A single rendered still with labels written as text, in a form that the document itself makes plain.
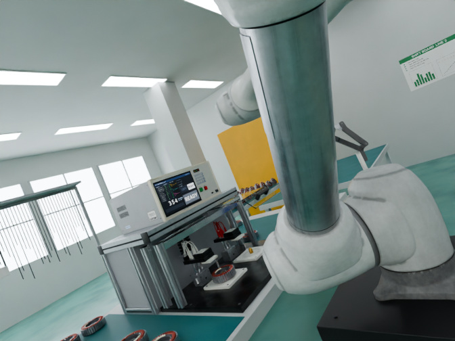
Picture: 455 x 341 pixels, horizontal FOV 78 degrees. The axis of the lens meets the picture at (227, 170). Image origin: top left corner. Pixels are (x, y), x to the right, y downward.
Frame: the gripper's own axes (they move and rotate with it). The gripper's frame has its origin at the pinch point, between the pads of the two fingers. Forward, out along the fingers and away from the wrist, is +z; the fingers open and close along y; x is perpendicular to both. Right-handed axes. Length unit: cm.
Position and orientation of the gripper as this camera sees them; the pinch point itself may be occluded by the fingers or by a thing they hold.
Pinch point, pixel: (342, 180)
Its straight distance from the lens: 86.7
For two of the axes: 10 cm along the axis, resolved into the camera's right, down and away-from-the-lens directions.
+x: 2.2, -0.8, 9.7
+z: 4.3, 9.0, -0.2
